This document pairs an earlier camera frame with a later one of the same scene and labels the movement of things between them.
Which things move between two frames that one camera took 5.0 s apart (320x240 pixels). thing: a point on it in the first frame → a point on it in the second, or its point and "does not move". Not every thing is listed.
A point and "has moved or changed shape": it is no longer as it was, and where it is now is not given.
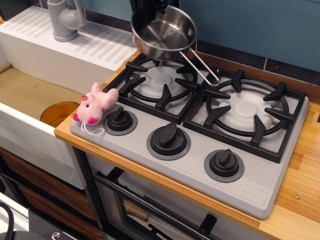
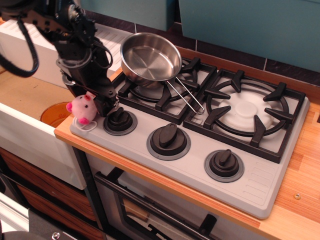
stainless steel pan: x=165 y=36 → x=149 y=60
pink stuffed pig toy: x=93 y=104 has moved or changed shape
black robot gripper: x=145 y=11 → x=85 y=70
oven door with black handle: x=131 y=207 does not move
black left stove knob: x=120 y=122 does not move
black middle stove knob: x=168 y=143 does not move
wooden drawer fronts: x=66 y=203 does not move
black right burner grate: x=252 y=113 does not move
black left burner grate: x=169 y=89 does not move
